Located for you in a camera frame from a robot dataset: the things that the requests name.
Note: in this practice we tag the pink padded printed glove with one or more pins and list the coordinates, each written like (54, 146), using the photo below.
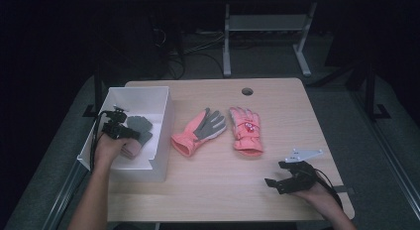
(246, 137)

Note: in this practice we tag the white metal table frame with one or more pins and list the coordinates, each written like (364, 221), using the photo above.
(264, 22)

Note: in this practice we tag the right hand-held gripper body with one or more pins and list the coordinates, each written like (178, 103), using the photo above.
(303, 177)

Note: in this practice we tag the person's left hand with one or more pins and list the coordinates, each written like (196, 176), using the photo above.
(110, 150)

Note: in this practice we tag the white storage box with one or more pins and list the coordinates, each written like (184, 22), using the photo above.
(147, 99)

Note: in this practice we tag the aluminium rail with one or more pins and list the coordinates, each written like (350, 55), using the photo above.
(62, 197)
(389, 150)

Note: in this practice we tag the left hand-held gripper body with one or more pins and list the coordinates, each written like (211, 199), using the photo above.
(114, 126)

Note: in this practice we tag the black metal stand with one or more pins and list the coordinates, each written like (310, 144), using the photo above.
(371, 91)
(98, 91)

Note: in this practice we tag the pink glove with grey palm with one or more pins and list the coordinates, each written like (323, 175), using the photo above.
(188, 136)

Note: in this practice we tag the person's right hand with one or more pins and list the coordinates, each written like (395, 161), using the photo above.
(318, 197)

